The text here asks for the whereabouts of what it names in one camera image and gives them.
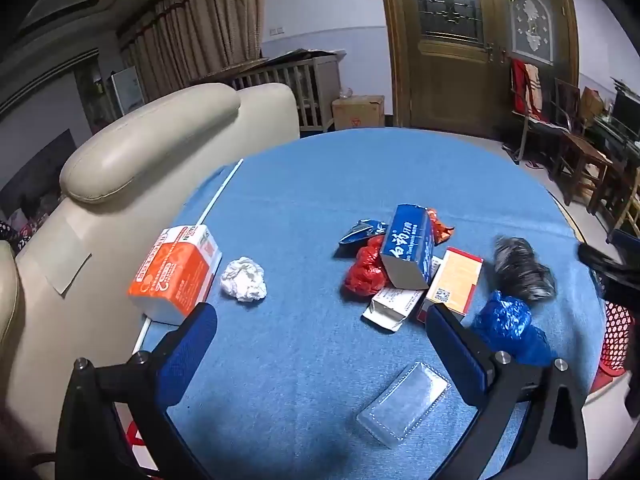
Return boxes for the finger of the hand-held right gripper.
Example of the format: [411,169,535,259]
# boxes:
[607,229,640,253]
[578,243,615,283]

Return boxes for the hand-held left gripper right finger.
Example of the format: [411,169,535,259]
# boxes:
[425,302,589,480]

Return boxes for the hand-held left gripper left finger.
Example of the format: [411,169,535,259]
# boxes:
[55,302,219,480]

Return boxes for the red plastic mesh basket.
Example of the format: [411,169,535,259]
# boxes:
[595,301,637,378]

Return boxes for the blue plastic bag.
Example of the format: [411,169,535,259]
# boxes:
[469,290,554,367]

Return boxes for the clear plastic blister tray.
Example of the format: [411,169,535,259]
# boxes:
[355,361,451,450]

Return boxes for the black plastic bag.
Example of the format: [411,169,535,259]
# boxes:
[493,236,557,304]

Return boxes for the orange and white medicine box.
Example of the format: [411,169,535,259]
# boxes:
[416,247,485,324]

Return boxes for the white carton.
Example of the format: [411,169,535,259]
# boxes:
[362,255,443,334]

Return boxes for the white tissue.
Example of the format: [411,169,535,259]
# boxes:
[220,256,268,303]

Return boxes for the blue toothpaste box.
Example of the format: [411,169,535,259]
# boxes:
[380,204,436,291]

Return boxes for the red plastic bag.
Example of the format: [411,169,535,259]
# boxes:
[343,235,389,297]

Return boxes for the orange-red wrapper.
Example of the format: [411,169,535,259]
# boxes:
[426,208,456,247]

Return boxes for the blue foil wrapper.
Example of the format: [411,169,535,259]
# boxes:
[339,219,389,247]

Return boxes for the wicker armchair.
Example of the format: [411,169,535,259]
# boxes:
[607,167,640,242]

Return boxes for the round wooden table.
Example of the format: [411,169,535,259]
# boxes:
[547,190,589,250]

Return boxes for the dark wooden stool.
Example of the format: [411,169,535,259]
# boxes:
[552,130,614,207]
[587,155,632,217]

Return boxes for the orange and white tissue pack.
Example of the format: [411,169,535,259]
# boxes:
[128,225,224,326]

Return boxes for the green computer desk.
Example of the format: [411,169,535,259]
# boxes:
[590,114,640,153]

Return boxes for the black computer monitor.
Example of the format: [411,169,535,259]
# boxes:
[612,87,640,127]

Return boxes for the small brown carton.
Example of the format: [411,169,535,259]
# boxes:
[580,87,606,117]

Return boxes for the dark wooden chair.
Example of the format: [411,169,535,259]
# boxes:
[552,77,584,132]

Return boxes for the thin white rod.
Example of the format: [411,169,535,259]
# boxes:
[132,158,245,357]

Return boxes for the red striped cloth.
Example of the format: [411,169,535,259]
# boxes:
[510,58,544,122]

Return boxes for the beige leather sofa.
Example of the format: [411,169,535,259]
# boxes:
[0,82,301,480]

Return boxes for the wooden double door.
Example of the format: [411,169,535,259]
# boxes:
[375,0,581,142]

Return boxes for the brown cardboard box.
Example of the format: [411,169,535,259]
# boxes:
[331,95,387,131]

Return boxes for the white standing appliance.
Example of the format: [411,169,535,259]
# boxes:
[110,66,146,117]

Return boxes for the grey wooden crib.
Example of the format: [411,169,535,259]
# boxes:
[190,49,347,136]

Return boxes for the beige curtains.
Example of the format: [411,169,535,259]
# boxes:
[117,0,267,105]

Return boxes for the metal frame chair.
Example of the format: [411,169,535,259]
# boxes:
[501,57,568,167]

